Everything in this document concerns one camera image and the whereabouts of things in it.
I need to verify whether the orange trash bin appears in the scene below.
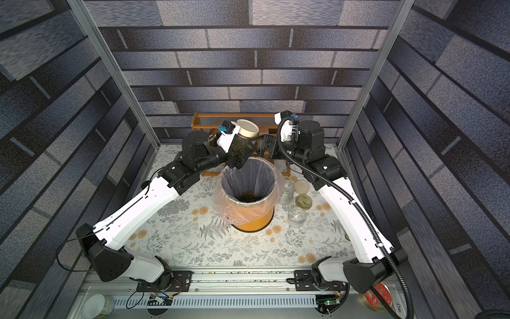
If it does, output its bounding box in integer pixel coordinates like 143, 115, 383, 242
218, 156, 280, 233

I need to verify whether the green jar lid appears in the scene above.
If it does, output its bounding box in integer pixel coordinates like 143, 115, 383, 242
295, 194, 313, 211

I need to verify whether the glass tea jar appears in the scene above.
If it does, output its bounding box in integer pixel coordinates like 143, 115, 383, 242
288, 207, 307, 229

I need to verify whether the glass jar beige lid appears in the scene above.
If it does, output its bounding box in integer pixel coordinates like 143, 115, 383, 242
278, 179, 295, 206

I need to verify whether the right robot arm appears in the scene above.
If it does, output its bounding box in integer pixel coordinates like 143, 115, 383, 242
261, 114, 410, 295

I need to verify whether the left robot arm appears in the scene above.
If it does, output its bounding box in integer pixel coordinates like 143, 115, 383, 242
76, 128, 258, 291

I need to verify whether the wooden two-tier shelf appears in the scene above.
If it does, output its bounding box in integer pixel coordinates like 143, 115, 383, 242
191, 113, 291, 178

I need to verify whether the clear plastic bin liner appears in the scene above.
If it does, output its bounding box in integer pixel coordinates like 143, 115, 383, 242
212, 156, 284, 226

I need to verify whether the floral table mat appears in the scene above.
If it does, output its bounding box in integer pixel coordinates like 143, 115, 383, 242
126, 176, 355, 268

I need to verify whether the red round tin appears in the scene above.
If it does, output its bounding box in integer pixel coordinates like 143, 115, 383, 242
358, 283, 393, 312

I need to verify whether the white lidded jar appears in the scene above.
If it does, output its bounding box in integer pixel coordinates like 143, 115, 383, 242
81, 294, 115, 319

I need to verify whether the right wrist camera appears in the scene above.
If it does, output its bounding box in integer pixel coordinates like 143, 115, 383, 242
274, 110, 298, 142

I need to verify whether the black corrugated cable conduit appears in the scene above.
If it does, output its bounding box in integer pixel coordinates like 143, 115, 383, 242
276, 116, 415, 319

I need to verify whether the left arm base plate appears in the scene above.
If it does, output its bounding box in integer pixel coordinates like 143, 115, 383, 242
136, 271, 194, 293

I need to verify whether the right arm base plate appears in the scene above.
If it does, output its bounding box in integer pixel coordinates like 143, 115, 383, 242
286, 270, 347, 292

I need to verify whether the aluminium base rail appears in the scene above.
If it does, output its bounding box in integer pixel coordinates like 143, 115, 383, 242
69, 267, 389, 318

